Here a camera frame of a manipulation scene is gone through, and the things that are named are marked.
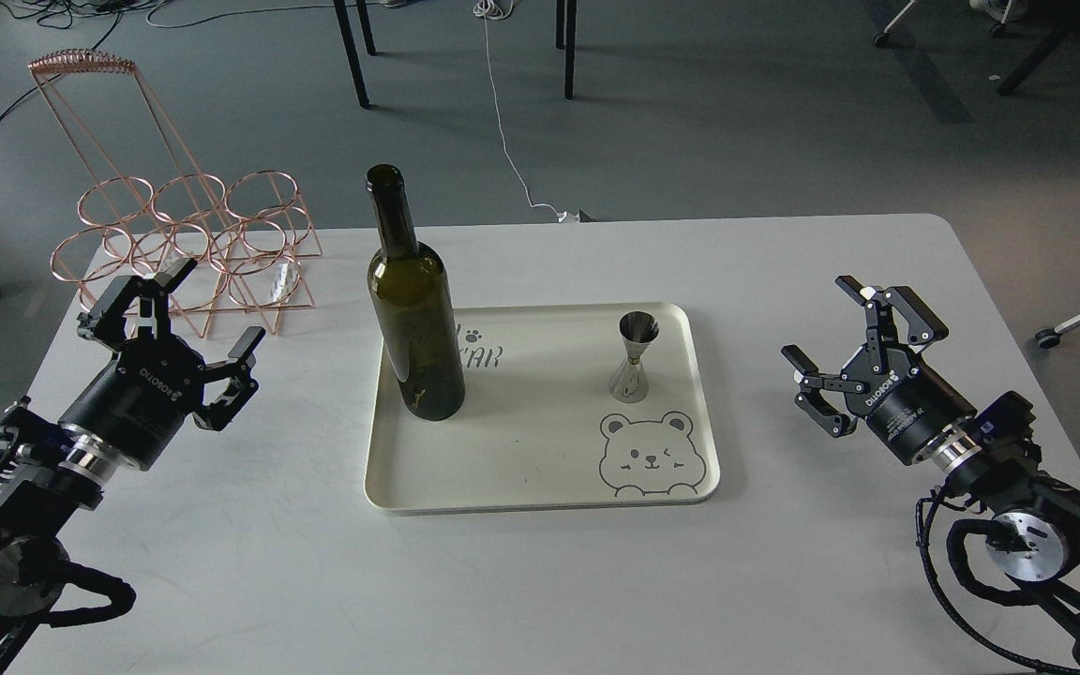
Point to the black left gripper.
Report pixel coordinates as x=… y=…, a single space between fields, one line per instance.
x=142 y=397

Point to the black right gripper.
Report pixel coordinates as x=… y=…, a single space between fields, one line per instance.
x=907 y=403

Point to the silver metal jigger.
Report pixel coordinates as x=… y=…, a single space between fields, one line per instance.
x=629 y=382

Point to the dark green wine bottle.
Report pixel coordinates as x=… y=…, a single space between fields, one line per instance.
x=407 y=281

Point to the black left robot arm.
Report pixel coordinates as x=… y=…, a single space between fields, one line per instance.
x=47 y=472

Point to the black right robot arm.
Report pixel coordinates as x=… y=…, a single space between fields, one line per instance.
x=1027 y=553

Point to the cream bear serving tray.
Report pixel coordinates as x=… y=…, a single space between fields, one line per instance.
x=538 y=428

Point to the black table legs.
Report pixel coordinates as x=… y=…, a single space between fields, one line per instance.
x=356 y=35

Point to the copper wire wine rack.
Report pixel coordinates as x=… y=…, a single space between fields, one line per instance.
x=250 y=237

